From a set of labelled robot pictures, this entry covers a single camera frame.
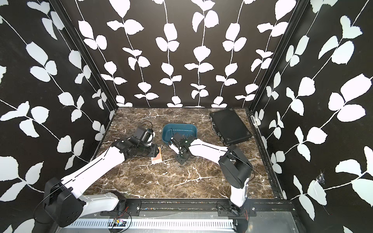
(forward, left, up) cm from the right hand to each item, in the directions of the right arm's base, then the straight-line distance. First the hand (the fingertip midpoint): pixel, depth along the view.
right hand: (179, 155), depth 88 cm
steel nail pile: (-5, 0, -5) cm, 7 cm away
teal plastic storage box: (+24, -3, -6) cm, 25 cm away
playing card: (-1, +15, -3) cm, 15 cm away
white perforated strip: (-34, +15, -5) cm, 38 cm away
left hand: (-1, +12, +9) cm, 15 cm away
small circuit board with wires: (-34, +28, -5) cm, 44 cm away
